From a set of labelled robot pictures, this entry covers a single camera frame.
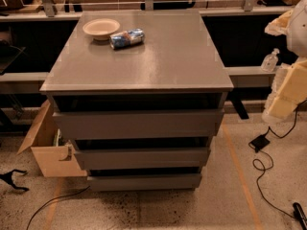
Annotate beige paper bowl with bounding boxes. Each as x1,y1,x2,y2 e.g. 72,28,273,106
83,18,120,41

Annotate grey top drawer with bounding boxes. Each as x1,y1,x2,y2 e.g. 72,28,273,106
53,109,224,140

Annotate grey middle drawer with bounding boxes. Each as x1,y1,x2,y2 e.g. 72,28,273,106
75,148,210,170

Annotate open cardboard box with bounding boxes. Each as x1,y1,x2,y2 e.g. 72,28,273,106
17,101,87,177

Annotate black floor cable left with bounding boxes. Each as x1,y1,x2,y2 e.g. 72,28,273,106
25,185,91,230

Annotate clear hand sanitizer bottle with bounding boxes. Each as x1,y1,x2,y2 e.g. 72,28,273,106
261,48,280,72

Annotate black power adapter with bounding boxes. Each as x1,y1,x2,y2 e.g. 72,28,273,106
248,135,270,152

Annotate grey drawer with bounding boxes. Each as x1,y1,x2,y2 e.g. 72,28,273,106
53,109,224,140
75,148,210,170
87,173,201,192

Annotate black cylindrical floor object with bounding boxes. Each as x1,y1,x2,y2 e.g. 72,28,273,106
293,202,307,230

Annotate foam padded gripper finger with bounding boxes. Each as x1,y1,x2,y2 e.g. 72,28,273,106
262,60,307,123
265,10,293,36

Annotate black clamp tool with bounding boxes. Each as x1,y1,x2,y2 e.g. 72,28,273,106
0,169,29,192

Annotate crushed blue soda can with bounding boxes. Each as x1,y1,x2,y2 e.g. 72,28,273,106
109,28,145,50

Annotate grey drawer cabinet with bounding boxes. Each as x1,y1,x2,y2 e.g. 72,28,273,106
39,10,235,192

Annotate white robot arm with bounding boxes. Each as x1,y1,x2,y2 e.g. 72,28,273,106
262,0,307,124

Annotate grey metal rail frame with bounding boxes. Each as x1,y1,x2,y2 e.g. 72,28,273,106
0,0,307,95

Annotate grey bottom drawer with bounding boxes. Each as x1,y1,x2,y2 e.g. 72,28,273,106
87,173,201,192

